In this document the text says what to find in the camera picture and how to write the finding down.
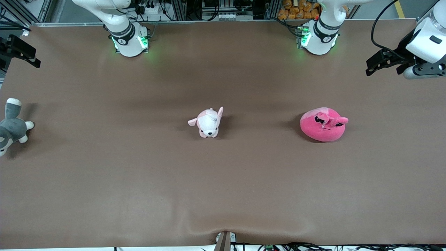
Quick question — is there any round hot pink plush toy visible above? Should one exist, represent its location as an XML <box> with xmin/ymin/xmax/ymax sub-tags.
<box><xmin>300</xmin><ymin>107</ymin><xmax>349</xmax><ymax>142</ymax></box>

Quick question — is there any grey white plush husky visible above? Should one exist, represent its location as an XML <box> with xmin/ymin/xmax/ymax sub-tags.
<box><xmin>0</xmin><ymin>98</ymin><xmax>35</xmax><ymax>157</ymax></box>

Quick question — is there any white power strip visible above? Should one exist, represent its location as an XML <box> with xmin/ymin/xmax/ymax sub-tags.
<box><xmin>136</xmin><ymin>3</ymin><xmax>164</xmax><ymax>16</ymax></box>

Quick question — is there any white connector block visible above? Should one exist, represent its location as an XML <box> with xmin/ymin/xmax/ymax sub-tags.
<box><xmin>217</xmin><ymin>12</ymin><xmax>253</xmax><ymax>21</ymax></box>

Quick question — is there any brown table mat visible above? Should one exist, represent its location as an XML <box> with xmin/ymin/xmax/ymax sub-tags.
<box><xmin>0</xmin><ymin>19</ymin><xmax>446</xmax><ymax>249</ymax></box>

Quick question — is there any pale pink white plush dog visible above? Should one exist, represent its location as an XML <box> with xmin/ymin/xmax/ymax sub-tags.
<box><xmin>188</xmin><ymin>106</ymin><xmax>224</xmax><ymax>138</ymax></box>

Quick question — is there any black cable bundle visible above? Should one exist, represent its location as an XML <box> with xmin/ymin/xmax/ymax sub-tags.
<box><xmin>258</xmin><ymin>242</ymin><xmax>446</xmax><ymax>251</ymax></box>

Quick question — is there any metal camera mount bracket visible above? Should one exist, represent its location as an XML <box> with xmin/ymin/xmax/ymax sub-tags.
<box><xmin>214</xmin><ymin>231</ymin><xmax>237</xmax><ymax>251</ymax></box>

